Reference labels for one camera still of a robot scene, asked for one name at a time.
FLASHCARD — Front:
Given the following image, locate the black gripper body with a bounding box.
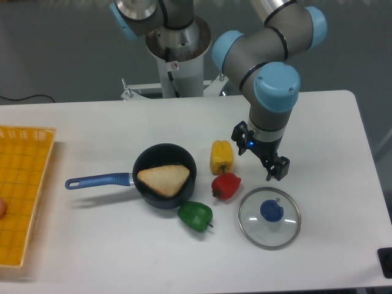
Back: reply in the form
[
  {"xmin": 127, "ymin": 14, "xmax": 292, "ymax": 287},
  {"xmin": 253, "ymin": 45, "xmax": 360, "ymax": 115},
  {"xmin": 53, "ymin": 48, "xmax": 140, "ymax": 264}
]
[{"xmin": 245, "ymin": 135, "xmax": 283, "ymax": 167}]

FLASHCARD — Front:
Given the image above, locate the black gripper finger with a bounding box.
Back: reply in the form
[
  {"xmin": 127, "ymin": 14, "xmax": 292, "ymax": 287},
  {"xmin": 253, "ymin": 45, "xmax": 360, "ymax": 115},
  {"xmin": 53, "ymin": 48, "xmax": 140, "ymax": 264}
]
[
  {"xmin": 231, "ymin": 121, "xmax": 254, "ymax": 156},
  {"xmin": 263, "ymin": 154, "xmax": 290, "ymax": 181}
]

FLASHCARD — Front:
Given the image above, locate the glass pot lid blue knob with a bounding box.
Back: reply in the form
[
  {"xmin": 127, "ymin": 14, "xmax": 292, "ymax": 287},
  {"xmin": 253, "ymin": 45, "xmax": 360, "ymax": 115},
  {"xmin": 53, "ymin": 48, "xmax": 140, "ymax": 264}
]
[{"xmin": 238, "ymin": 187, "xmax": 302, "ymax": 251}]

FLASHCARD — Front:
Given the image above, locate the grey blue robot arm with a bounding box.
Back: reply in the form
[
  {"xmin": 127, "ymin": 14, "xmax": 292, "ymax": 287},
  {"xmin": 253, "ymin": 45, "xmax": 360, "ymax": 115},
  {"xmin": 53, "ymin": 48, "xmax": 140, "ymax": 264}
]
[{"xmin": 110, "ymin": 1, "xmax": 327, "ymax": 180}]

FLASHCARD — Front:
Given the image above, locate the yellow bell pepper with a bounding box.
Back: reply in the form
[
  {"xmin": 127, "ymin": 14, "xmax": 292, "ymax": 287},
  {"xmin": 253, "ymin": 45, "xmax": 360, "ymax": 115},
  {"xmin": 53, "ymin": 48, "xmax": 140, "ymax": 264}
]
[{"xmin": 209, "ymin": 140, "xmax": 234, "ymax": 175}]

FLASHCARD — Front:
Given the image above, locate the red bell pepper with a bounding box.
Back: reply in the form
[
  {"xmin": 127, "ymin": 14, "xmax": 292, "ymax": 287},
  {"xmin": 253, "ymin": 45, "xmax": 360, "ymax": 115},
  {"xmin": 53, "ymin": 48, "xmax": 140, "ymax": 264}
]
[{"xmin": 211, "ymin": 173, "xmax": 241, "ymax": 200}]

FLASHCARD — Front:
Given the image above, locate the triangular toasted bread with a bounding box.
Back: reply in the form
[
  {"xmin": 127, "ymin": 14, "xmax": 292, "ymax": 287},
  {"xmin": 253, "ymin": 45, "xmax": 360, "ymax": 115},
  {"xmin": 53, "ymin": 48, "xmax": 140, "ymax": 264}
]
[{"xmin": 137, "ymin": 165, "xmax": 190, "ymax": 198}]

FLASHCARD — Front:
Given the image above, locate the green bell pepper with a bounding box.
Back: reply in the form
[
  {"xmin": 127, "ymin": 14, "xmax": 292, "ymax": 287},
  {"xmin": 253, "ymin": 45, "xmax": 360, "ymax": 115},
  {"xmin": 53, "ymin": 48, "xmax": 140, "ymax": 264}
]
[{"xmin": 177, "ymin": 201, "xmax": 213, "ymax": 233}]

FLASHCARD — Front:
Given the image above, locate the black device at table edge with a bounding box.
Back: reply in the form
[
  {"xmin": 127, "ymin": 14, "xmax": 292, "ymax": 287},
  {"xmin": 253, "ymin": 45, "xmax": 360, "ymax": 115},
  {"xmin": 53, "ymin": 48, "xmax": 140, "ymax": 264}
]
[{"xmin": 377, "ymin": 247, "xmax": 392, "ymax": 279}]

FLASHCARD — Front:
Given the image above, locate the yellow woven basket tray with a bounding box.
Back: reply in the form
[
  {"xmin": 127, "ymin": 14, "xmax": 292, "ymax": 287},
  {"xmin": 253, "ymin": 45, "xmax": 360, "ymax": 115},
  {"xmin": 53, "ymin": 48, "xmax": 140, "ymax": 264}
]
[{"xmin": 1, "ymin": 125, "xmax": 56, "ymax": 268}]

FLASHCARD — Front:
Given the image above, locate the black saucepan blue handle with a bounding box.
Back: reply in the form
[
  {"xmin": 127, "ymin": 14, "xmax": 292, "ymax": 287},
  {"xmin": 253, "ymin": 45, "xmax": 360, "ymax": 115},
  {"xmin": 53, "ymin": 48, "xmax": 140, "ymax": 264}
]
[{"xmin": 65, "ymin": 143, "xmax": 197, "ymax": 209}]

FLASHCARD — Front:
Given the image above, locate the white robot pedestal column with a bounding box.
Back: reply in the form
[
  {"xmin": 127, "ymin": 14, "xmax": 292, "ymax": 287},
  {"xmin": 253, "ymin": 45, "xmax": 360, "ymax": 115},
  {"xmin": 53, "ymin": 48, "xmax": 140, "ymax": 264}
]
[{"xmin": 145, "ymin": 16, "xmax": 211, "ymax": 94}]

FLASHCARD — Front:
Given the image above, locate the white metal base frame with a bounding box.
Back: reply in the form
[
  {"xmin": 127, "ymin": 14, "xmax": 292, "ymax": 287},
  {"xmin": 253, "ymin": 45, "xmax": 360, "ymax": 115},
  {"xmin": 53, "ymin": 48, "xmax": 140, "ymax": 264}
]
[{"xmin": 119, "ymin": 73, "xmax": 241, "ymax": 101}]

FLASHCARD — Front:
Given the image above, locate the black cable on floor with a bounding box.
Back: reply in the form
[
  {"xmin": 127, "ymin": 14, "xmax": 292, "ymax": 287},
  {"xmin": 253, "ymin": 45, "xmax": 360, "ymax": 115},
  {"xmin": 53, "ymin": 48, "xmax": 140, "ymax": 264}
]
[{"xmin": 0, "ymin": 94, "xmax": 56, "ymax": 103}]

